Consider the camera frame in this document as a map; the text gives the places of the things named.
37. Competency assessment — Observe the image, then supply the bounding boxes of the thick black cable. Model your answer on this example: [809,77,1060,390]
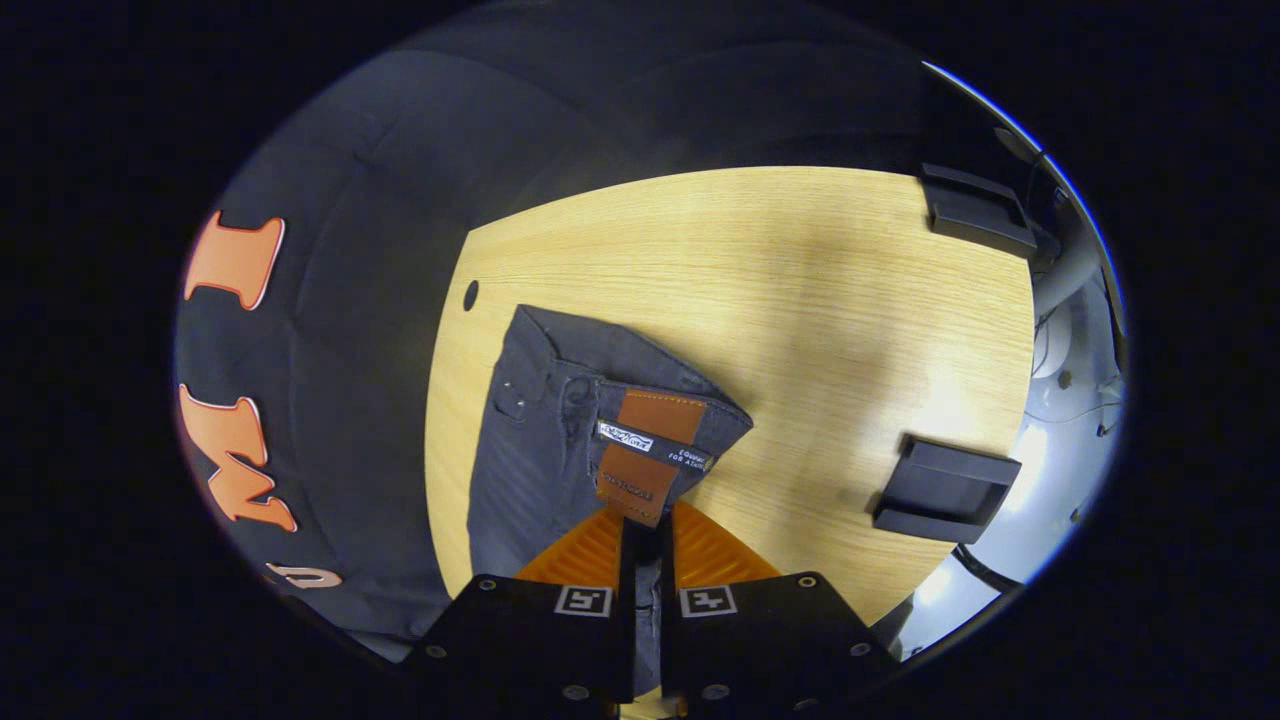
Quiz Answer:
[948,542,1026,594]

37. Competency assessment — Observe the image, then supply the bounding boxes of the white metal pole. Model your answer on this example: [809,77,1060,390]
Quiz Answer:
[1028,235,1109,381]

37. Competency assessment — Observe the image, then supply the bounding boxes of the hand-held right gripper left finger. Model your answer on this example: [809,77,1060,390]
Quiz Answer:
[400,503,642,720]

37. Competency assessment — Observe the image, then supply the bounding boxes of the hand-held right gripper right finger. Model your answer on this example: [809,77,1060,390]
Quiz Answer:
[655,500,903,720]

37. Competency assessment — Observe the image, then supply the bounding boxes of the black plastic bracket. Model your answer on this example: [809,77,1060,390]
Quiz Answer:
[872,434,1024,546]
[918,162,1039,261]

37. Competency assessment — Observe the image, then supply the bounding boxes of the dark jeans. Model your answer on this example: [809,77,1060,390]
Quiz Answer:
[466,304,756,701]

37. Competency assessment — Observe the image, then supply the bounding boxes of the black backdrop cloth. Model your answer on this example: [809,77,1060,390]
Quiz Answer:
[175,0,1001,641]

